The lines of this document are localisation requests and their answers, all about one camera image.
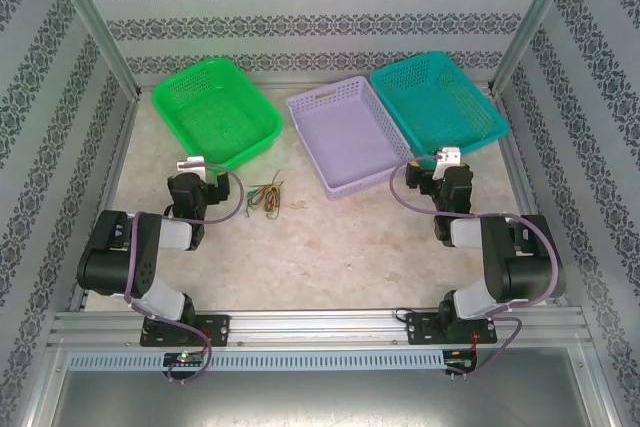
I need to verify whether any lilac plastic basket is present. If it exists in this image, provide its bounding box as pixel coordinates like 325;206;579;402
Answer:
285;75;416;202

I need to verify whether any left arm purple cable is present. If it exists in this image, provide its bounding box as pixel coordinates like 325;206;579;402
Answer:
122;166;246;383

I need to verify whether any aluminium frame post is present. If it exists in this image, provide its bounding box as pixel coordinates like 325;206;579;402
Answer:
42;0;144;98
488;0;584;93

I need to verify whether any green plastic basket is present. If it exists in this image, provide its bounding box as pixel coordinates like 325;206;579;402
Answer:
150;56;285;172

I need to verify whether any white slotted cable duct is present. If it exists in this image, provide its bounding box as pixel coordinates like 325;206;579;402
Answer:
66;350;446;372

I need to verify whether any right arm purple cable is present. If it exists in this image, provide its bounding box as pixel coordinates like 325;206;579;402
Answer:
389;154;561;381

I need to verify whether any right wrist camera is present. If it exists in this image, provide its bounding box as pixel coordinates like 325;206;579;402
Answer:
433;145;462;167

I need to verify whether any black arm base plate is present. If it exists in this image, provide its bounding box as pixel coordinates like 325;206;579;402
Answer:
139;314;231;348
404;311;499;347

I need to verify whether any teal plastic basket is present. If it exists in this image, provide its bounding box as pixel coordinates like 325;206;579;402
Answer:
369;50;511;169

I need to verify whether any long aluminium base rail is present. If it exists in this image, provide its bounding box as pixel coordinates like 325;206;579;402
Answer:
47;309;594;348

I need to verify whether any grey metal sheet panel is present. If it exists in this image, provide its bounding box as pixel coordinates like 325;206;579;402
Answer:
49;369;601;427

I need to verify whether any small circuit board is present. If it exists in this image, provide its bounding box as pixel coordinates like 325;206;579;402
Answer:
163;352;207;367
446;350;479;371

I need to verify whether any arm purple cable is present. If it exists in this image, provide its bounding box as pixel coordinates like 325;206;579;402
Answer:
389;154;561;381
122;166;246;383

